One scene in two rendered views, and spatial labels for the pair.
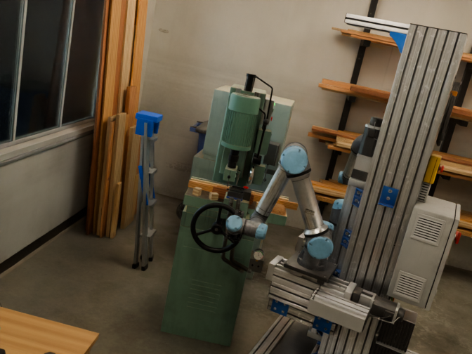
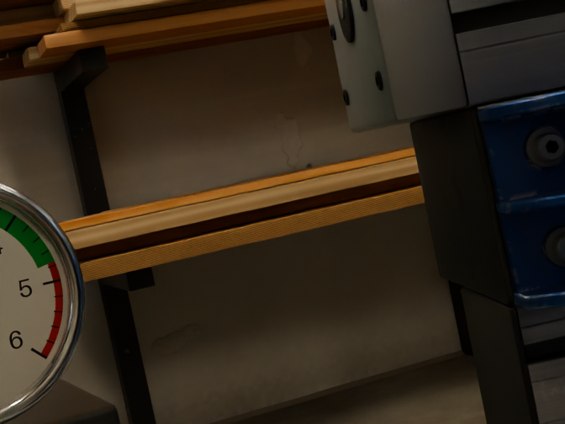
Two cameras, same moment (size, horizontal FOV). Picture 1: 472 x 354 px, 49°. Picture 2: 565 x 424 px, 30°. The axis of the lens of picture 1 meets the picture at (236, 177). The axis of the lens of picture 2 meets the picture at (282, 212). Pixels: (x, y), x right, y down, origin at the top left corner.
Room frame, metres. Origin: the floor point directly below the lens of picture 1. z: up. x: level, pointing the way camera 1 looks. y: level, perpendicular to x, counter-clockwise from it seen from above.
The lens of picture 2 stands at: (2.49, -0.18, 0.68)
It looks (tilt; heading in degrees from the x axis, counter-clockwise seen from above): 3 degrees down; 335
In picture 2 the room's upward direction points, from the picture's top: 12 degrees counter-clockwise
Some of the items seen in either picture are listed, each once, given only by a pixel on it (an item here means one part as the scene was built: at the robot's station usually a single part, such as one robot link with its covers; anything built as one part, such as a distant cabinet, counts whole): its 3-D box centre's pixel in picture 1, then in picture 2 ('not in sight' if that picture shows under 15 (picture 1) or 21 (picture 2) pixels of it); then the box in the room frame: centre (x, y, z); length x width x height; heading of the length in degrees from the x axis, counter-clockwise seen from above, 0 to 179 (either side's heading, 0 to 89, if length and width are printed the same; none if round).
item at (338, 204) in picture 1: (343, 211); not in sight; (2.88, -0.64, 0.98); 0.13 x 0.12 x 0.14; 83
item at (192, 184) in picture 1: (242, 194); not in sight; (2.99, -0.06, 0.92); 0.67 x 0.02 x 0.04; 89
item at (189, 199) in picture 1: (235, 207); not in sight; (2.88, -0.03, 0.87); 0.61 x 0.30 x 0.06; 89
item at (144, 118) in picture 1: (145, 191); not in sight; (3.69, 0.65, 0.58); 0.27 x 0.25 x 1.16; 86
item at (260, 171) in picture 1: (256, 173); not in sight; (3.17, -0.12, 1.02); 0.09 x 0.07 x 0.12; 89
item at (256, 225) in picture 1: (255, 228); not in sight; (2.33, -0.14, 0.97); 0.11 x 0.11 x 0.08; 85
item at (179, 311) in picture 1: (211, 267); not in sight; (3.11, 0.04, 0.36); 0.58 x 0.45 x 0.71; 179
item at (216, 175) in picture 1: (237, 143); not in sight; (3.28, 0.03, 1.16); 0.22 x 0.22 x 0.72; 89
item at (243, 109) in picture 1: (241, 121); not in sight; (2.99, 0.04, 1.35); 0.18 x 0.18 x 0.31
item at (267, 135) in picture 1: (263, 141); not in sight; (3.20, -0.12, 1.23); 0.09 x 0.08 x 0.15; 179
